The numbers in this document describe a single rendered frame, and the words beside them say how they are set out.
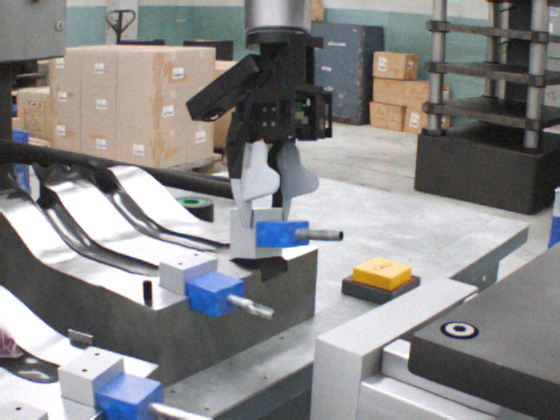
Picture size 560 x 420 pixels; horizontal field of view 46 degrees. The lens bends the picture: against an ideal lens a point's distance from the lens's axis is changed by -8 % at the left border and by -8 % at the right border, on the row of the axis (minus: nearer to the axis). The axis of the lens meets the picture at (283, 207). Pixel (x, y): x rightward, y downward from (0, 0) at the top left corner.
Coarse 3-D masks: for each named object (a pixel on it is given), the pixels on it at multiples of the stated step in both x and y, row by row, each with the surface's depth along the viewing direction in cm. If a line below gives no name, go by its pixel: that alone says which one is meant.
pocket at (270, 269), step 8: (272, 256) 83; (280, 256) 82; (240, 264) 82; (248, 264) 83; (256, 264) 84; (264, 264) 84; (272, 264) 83; (280, 264) 82; (264, 272) 84; (272, 272) 83; (280, 272) 81; (264, 280) 79
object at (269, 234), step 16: (256, 208) 80; (272, 208) 80; (240, 224) 79; (256, 224) 78; (272, 224) 76; (288, 224) 76; (304, 224) 78; (240, 240) 79; (256, 240) 78; (272, 240) 76; (288, 240) 76; (304, 240) 78; (320, 240) 75; (336, 240) 74; (240, 256) 79; (256, 256) 78
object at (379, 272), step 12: (360, 264) 96; (372, 264) 96; (384, 264) 96; (396, 264) 96; (360, 276) 94; (372, 276) 93; (384, 276) 92; (396, 276) 92; (408, 276) 95; (384, 288) 92
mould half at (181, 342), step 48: (0, 192) 88; (96, 192) 94; (144, 192) 98; (0, 240) 84; (48, 240) 82; (96, 240) 86; (144, 240) 88; (48, 288) 78; (96, 288) 72; (288, 288) 82; (96, 336) 73; (144, 336) 68; (192, 336) 71; (240, 336) 77
